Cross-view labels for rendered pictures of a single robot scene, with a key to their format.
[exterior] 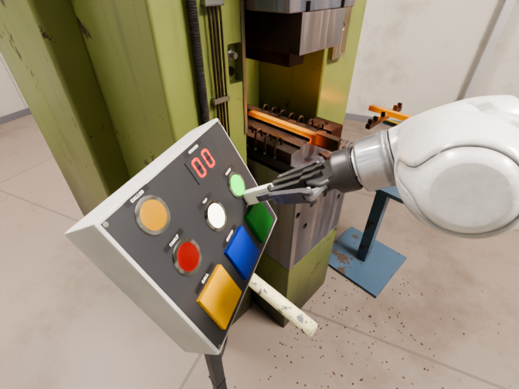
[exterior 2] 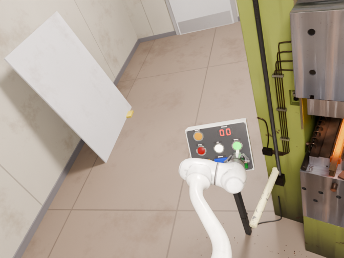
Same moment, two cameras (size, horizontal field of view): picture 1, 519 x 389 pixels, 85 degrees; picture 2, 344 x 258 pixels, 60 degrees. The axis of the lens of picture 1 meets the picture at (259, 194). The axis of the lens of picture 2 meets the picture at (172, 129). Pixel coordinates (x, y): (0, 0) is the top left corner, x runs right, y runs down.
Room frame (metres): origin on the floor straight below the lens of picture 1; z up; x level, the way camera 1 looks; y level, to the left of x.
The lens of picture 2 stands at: (0.26, -1.10, 2.29)
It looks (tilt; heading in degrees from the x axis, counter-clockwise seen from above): 39 degrees down; 93
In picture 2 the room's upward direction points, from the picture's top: 24 degrees counter-clockwise
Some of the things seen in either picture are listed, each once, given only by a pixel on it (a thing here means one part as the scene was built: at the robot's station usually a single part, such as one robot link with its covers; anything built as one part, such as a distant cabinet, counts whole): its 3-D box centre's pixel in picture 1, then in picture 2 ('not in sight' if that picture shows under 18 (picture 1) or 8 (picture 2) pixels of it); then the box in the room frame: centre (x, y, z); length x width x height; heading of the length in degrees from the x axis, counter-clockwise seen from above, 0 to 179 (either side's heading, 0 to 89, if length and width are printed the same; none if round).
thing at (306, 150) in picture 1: (264, 131); (338, 134); (1.02, -0.02, 0.96); 0.42 x 0.20 x 0.09; 46
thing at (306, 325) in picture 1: (259, 285); (265, 196); (0.56, 0.00, 0.62); 0.44 x 0.05 x 0.05; 46
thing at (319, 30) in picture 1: (266, 23); (341, 80); (1.02, -0.02, 1.32); 0.42 x 0.20 x 0.10; 46
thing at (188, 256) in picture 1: (188, 256); (201, 150); (0.29, 0.11, 1.09); 0.05 x 0.03 x 0.04; 136
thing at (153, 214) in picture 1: (153, 214); (198, 136); (0.30, 0.15, 1.16); 0.05 x 0.03 x 0.04; 136
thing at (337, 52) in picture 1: (339, 32); not in sight; (1.19, -0.30, 1.27); 0.09 x 0.02 x 0.17; 136
